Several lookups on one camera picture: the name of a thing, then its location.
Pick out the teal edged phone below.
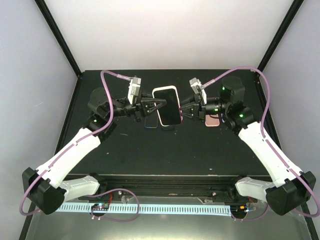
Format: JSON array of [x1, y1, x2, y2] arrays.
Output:
[[144, 114, 159, 129]]

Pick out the pink phone case with ring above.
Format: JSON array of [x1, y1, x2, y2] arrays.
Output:
[[205, 114, 220, 127]]

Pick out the gold rimmed phone case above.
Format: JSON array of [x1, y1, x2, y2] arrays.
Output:
[[152, 85, 183, 127]]

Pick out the black phone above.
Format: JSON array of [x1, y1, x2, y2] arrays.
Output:
[[161, 125, 175, 131]]

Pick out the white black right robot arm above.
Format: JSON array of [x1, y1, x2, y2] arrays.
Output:
[[180, 76, 316, 216]]

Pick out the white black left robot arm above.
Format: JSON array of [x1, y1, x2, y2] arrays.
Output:
[[19, 87, 168, 215]]

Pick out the small circuit board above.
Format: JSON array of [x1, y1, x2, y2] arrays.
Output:
[[91, 203, 109, 211]]

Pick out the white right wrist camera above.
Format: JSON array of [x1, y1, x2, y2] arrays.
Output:
[[189, 77, 207, 104]]

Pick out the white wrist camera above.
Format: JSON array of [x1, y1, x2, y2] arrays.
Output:
[[189, 77, 207, 104], [127, 76, 141, 105]]

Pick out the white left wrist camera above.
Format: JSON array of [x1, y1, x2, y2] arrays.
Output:
[[127, 76, 141, 105]]

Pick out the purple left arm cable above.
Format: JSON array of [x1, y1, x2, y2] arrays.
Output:
[[19, 70, 133, 217]]

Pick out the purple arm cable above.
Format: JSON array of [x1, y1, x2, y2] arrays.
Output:
[[19, 70, 133, 217], [199, 65, 320, 218]]

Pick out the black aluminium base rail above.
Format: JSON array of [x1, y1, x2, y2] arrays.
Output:
[[77, 174, 263, 201]]

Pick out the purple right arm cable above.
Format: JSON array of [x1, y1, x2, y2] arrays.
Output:
[[199, 65, 320, 218]]

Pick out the light blue slotted cable duct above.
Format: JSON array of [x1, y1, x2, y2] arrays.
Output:
[[57, 202, 232, 217]]

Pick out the left black frame post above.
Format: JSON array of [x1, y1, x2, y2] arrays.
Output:
[[34, 0, 82, 78]]

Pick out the black frame post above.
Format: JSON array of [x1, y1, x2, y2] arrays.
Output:
[[34, 0, 82, 78], [257, 0, 304, 72]]

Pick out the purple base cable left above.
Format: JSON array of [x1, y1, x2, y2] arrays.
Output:
[[86, 188, 140, 223]]

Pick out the right black frame post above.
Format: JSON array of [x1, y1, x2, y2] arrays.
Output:
[[257, 0, 304, 72]]

